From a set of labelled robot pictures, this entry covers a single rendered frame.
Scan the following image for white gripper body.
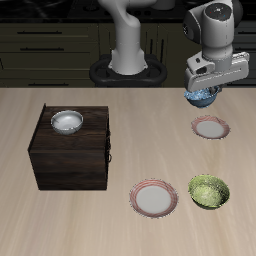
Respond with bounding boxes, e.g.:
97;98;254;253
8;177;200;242
184;52;251;93

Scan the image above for blue bowl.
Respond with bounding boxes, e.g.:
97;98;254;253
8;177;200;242
183;86;222;109

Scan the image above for small red-rimmed white plate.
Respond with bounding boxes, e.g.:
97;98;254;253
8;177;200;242
190;115;231;141

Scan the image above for green bowl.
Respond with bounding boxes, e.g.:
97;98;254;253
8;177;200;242
187;173;231;211

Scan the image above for large red-rimmed white plate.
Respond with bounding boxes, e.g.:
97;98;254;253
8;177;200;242
128;178;180;220

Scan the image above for white bowl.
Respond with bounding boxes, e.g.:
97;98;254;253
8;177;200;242
50;109;84;136

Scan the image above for dark wooden cabinet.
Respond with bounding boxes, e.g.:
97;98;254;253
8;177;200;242
27;103;113;192

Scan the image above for dark kitchen cupboards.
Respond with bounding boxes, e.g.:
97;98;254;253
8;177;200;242
0;0;256;89

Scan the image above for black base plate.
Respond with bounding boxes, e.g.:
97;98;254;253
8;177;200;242
88;54;168;85

